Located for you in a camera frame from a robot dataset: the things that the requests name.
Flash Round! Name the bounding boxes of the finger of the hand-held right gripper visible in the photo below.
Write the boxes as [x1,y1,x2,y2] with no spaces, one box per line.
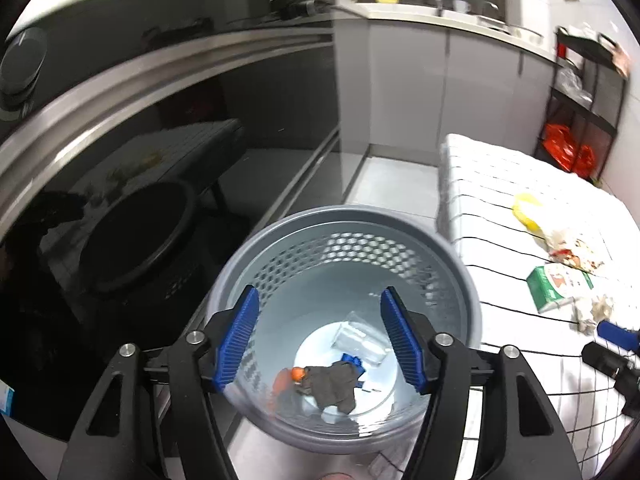
[581,342,627,377]
[596,320,640,356]

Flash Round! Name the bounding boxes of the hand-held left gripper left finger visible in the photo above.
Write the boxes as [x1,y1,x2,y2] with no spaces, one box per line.
[57,285,261,480]

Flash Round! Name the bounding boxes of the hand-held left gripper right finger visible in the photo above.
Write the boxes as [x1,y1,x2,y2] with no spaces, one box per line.
[380,286,583,480]

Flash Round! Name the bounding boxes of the white tissue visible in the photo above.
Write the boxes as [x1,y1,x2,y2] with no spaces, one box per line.
[571,295,617,334]

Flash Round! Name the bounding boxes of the green white carton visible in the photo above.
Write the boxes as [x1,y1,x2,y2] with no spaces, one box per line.
[526,262,595,314]

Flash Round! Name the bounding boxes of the grey perforated trash bin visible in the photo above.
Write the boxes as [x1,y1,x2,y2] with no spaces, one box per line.
[206,204,483,456]

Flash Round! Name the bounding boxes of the snack wrapper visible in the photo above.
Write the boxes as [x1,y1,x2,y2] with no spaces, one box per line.
[542,226,615,274]

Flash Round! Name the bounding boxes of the clear plastic bag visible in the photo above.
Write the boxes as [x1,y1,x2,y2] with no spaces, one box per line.
[331,310,394,367]

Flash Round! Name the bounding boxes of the orange plastic scrap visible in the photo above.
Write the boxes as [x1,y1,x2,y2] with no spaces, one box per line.
[271,366,309,402]

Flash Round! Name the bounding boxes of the dark grey cloth scrap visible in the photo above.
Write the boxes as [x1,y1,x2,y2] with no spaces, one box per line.
[300,362,364,414]

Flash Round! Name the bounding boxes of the white checked tablecloth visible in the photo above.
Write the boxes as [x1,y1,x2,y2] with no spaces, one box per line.
[437,132,640,480]

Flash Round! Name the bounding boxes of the black glass stove front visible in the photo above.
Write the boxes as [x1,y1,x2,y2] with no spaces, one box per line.
[0,0,343,443]

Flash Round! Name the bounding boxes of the orange plastic bag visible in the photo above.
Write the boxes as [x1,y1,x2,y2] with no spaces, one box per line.
[542,123,597,179]

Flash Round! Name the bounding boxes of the black metal rack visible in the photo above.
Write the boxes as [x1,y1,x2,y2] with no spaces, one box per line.
[534,26,630,184]

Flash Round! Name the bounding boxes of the blue white sticker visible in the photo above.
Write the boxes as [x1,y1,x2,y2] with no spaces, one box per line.
[0,379,17,417]

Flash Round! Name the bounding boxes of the clear bags on rack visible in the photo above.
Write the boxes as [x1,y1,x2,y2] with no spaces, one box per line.
[556,66,597,107]

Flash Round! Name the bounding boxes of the grey kitchen cabinet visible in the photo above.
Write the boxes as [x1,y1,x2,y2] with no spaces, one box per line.
[332,2,560,167]

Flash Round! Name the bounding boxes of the metal bowl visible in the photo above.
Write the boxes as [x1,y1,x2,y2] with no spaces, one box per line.
[509,24,545,42]

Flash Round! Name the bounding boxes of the small black stove knob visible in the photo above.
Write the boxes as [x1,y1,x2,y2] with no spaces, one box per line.
[279,0,327,19]

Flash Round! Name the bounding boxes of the large black stove knob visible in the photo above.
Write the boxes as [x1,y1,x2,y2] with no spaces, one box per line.
[1,26,49,107]

